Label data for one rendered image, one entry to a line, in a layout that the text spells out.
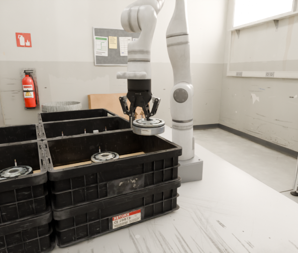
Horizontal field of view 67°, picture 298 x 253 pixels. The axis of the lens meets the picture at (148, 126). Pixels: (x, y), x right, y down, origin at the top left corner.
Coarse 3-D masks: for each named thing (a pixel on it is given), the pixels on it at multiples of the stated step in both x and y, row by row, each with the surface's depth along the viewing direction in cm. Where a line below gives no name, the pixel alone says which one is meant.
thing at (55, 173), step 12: (108, 132) 90; (120, 132) 91; (48, 156) 64; (132, 156) 64; (144, 156) 65; (156, 156) 67; (168, 156) 69; (48, 168) 57; (72, 168) 57; (84, 168) 58; (96, 168) 59; (108, 168) 61
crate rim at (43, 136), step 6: (66, 120) 111; (72, 120) 111; (78, 120) 112; (84, 120) 114; (126, 120) 111; (42, 126) 99; (42, 132) 90; (102, 132) 90; (42, 138) 82; (48, 138) 82; (54, 138) 82
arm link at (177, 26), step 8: (176, 0) 82; (184, 0) 83; (176, 8) 83; (184, 8) 84; (176, 16) 83; (184, 16) 84; (168, 24) 87; (176, 24) 84; (184, 24) 85; (168, 32) 86; (176, 32) 85; (184, 32) 85
